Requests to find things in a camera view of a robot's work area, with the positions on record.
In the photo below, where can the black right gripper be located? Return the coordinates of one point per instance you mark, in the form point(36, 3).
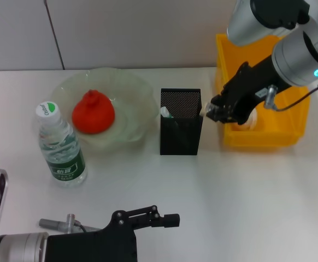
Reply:
point(252, 84)

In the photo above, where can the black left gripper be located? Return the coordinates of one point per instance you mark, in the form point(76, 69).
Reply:
point(90, 247)

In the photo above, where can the beige eraser with barcode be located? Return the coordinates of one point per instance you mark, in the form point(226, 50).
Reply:
point(204, 109)

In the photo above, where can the white paper ball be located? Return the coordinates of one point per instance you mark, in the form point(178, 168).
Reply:
point(250, 120)

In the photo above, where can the mint green pen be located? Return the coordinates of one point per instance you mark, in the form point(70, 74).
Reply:
point(165, 111)

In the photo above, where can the clear plastic water bottle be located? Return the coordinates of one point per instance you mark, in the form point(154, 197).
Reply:
point(63, 152)

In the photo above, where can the red pomegranate-shaped toy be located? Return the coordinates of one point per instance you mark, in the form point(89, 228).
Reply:
point(93, 114)

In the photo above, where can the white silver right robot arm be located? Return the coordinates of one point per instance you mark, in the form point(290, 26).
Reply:
point(301, 54)

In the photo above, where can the black mesh pen holder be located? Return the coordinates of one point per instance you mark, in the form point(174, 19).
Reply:
point(181, 136)

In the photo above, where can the pale green glass fruit plate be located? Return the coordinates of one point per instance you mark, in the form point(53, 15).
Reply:
point(137, 90)

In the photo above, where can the yellow plastic bin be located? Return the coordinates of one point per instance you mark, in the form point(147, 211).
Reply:
point(284, 122)

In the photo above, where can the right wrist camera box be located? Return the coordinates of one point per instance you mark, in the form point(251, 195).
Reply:
point(257, 19)

